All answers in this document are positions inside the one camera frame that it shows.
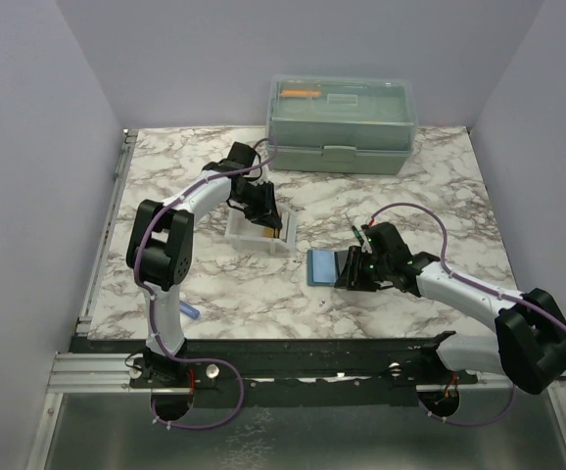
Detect blue leather card holder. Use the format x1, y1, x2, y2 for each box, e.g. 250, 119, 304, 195
307, 249, 348, 287

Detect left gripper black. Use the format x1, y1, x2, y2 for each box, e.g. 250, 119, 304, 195
232, 180, 283, 230

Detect green plastic toolbox clear lid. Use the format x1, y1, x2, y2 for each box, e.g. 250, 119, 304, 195
266, 75, 418, 175

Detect small green black screwdriver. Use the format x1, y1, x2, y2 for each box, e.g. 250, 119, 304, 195
345, 214, 365, 248

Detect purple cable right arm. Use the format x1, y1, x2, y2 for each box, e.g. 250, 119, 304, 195
368, 201, 566, 426

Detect blue red handled screwdriver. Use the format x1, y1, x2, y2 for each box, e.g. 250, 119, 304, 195
180, 301, 200, 320

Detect aluminium rail frame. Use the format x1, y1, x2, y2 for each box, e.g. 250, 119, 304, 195
29, 126, 566, 469

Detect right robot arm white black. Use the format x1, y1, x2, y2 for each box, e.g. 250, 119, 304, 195
334, 222, 566, 395

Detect orange tool inside toolbox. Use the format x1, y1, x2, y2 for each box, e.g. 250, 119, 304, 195
279, 89, 322, 99

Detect white plastic card tray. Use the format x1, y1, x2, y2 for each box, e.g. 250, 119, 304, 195
224, 204, 298, 256

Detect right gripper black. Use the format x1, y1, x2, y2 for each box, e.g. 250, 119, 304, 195
335, 245, 392, 293

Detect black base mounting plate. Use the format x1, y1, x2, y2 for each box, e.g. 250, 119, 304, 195
129, 335, 477, 408

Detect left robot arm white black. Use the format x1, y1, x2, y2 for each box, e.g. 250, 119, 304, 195
126, 142, 283, 387

